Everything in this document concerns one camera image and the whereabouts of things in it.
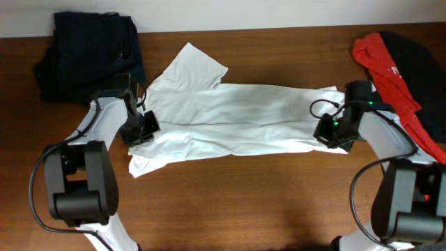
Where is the white t-shirt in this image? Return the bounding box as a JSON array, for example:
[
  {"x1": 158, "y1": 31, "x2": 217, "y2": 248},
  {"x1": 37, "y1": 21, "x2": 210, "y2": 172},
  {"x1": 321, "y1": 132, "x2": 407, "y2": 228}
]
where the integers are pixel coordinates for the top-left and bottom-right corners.
[{"x1": 129, "y1": 44, "x2": 344, "y2": 177}]

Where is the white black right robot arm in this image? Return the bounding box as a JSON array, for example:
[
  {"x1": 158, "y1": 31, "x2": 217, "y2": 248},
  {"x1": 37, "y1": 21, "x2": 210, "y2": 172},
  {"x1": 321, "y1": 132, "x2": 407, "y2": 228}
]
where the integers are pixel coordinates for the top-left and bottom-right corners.
[{"x1": 314, "y1": 81, "x2": 445, "y2": 250}]

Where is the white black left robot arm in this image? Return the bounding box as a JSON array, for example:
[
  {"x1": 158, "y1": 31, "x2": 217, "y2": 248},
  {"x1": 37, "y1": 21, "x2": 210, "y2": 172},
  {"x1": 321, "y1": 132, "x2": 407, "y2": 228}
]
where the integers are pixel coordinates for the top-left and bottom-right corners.
[{"x1": 34, "y1": 73, "x2": 160, "y2": 250}]

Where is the dark navy folded clothes pile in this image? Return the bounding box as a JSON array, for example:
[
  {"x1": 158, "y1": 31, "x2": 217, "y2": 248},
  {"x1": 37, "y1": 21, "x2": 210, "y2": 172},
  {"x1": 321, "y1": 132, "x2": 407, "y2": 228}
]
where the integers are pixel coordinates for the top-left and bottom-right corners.
[{"x1": 33, "y1": 12, "x2": 146, "y2": 105}]

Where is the black garment under red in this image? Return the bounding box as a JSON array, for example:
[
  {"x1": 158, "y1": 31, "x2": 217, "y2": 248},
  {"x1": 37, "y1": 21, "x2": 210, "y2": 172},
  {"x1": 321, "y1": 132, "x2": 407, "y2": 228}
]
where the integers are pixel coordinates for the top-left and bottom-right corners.
[{"x1": 380, "y1": 31, "x2": 445, "y2": 144}]

